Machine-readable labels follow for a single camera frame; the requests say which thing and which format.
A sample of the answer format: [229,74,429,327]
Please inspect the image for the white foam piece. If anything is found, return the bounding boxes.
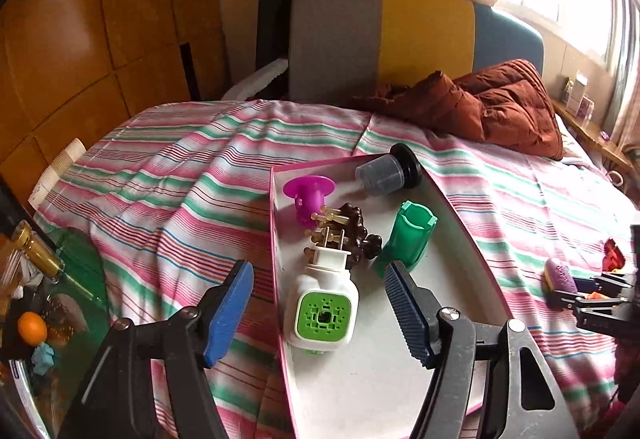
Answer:
[222,58,290,100]

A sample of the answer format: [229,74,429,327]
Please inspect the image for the small light blue box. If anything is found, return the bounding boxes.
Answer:
[31,341,60,376]

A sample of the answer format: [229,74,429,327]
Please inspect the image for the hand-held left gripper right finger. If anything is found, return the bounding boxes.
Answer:
[382,260,581,439]

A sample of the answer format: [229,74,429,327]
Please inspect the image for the wooden wardrobe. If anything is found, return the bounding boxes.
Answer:
[0,0,231,190]

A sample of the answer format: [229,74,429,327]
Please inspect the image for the green plastic cylinder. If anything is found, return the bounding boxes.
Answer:
[375,200,438,277]

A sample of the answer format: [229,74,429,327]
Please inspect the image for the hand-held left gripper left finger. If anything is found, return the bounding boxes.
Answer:
[57,260,254,439]

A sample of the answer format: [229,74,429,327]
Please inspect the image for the white box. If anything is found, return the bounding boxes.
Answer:
[566,74,590,112]

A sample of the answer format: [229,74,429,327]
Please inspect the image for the grey yellow blue headboard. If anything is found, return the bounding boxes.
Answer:
[287,0,545,104]

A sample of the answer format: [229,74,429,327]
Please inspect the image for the gold-lidded glass jar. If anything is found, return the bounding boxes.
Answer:
[10,220,66,282]

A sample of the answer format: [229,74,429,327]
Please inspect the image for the orange fruit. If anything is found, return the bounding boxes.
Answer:
[18,311,49,346]

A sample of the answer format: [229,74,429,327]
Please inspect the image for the green glass table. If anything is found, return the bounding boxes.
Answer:
[0,226,113,439]

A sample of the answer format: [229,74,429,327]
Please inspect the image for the white green plug-in device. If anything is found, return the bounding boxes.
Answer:
[283,225,360,355]

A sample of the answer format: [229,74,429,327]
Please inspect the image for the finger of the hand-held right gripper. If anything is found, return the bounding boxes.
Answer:
[572,272,637,293]
[550,292,640,333]

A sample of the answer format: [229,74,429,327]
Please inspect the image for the purple oval object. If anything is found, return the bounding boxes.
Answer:
[544,258,579,292]

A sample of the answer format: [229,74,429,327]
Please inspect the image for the wooden bedside shelf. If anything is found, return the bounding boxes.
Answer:
[550,96,633,180]

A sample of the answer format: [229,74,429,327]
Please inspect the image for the striped pink green blanket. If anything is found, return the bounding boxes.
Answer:
[32,99,631,439]

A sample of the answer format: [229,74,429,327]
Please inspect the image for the brown padded jacket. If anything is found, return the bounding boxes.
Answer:
[350,59,566,160]

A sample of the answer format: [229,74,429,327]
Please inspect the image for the grey cup with black lid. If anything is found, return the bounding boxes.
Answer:
[355,143,426,194]

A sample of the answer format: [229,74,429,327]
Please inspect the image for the red crumpled object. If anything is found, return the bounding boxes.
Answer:
[602,237,627,272]

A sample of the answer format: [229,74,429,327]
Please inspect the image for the brown massage ball with pegs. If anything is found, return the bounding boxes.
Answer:
[306,202,383,265]

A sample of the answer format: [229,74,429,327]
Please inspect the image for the pink-rimmed white tray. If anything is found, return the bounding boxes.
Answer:
[269,155,516,439]

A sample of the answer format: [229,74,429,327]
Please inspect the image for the black rolled mat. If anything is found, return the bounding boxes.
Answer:
[255,0,300,72]

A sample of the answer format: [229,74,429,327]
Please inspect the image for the magenta plastic strainer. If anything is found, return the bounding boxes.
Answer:
[282,175,337,229]

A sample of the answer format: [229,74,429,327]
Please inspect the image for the stack of paper cups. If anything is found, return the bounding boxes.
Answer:
[27,137,87,207]

